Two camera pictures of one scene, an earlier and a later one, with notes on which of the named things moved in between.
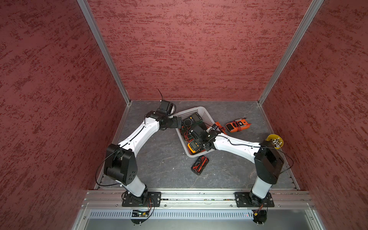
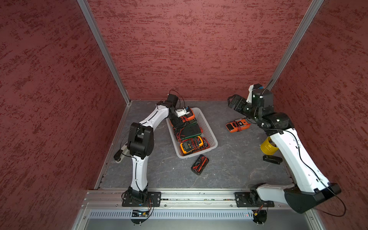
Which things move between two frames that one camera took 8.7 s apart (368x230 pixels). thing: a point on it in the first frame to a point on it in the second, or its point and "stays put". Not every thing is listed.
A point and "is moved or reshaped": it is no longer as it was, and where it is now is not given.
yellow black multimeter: (194, 146) is moved or reshaped
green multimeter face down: (199, 127) to (189, 130)
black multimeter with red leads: (200, 165) stays put
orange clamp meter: (221, 128) to (189, 117)
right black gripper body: (206, 149) to (245, 107)
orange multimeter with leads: (238, 125) stays put
